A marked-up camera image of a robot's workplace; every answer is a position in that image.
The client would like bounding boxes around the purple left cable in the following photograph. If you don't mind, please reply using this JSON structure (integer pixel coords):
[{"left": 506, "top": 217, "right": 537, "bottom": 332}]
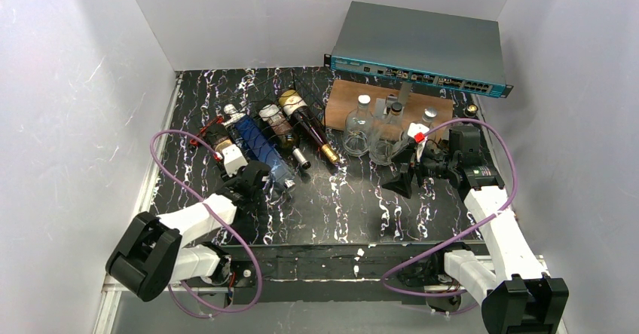
[{"left": 149, "top": 130, "right": 264, "bottom": 320}]

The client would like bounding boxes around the clear bottle grey label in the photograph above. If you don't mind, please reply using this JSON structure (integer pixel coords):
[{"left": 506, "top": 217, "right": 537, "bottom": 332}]
[{"left": 342, "top": 94, "right": 375, "bottom": 157}]

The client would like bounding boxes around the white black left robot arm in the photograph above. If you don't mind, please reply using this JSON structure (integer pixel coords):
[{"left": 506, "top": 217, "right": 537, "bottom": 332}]
[{"left": 105, "top": 161, "right": 270, "bottom": 302}]

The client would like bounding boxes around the wooden board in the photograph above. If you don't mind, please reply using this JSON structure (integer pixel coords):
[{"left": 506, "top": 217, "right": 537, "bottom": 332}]
[{"left": 325, "top": 79, "right": 454, "bottom": 130}]

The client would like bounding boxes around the blue square glass bottle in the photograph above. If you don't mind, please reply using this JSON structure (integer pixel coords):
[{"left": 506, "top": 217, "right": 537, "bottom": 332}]
[{"left": 223, "top": 103, "right": 295, "bottom": 190}]

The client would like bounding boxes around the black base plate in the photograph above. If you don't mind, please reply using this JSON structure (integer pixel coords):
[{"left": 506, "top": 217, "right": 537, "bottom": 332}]
[{"left": 252, "top": 243, "right": 433, "bottom": 305}]

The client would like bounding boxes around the metal bracket with knob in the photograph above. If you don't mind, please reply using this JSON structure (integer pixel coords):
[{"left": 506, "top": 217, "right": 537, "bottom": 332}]
[{"left": 373, "top": 81, "right": 413, "bottom": 118}]

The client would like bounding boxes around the dark bottle gold foil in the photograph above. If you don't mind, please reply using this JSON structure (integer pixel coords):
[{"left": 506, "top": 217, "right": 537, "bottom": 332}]
[{"left": 278, "top": 90, "right": 339, "bottom": 164}]

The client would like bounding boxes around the teal network switch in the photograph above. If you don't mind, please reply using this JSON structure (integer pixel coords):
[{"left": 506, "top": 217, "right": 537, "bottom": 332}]
[{"left": 324, "top": 2, "right": 513, "bottom": 98}]

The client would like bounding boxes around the purple cable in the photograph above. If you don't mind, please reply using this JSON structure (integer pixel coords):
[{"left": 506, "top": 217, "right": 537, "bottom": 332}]
[
  {"left": 380, "top": 118, "right": 519, "bottom": 317},
  {"left": 149, "top": 130, "right": 264, "bottom": 320}
]

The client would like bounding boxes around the red black wine rack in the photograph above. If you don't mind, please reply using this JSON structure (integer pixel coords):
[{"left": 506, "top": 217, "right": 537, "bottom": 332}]
[{"left": 189, "top": 115, "right": 224, "bottom": 147}]

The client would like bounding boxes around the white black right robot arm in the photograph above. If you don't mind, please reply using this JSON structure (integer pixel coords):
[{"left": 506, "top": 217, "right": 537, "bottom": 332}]
[{"left": 381, "top": 185, "right": 569, "bottom": 333}]

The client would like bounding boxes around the dark bottle brown label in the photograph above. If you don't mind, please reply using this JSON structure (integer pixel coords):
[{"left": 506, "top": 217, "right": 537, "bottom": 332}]
[{"left": 206, "top": 124, "right": 234, "bottom": 154}]

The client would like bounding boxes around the clear bottle gold label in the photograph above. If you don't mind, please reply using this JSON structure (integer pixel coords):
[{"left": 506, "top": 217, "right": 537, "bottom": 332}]
[{"left": 463, "top": 104, "right": 478, "bottom": 119}]

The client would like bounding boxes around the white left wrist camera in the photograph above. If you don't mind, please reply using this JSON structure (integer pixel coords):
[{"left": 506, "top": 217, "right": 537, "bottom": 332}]
[{"left": 214, "top": 143, "right": 248, "bottom": 177}]

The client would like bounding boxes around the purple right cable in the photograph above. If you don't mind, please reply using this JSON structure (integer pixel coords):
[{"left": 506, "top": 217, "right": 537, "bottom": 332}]
[{"left": 380, "top": 118, "right": 519, "bottom": 317}]

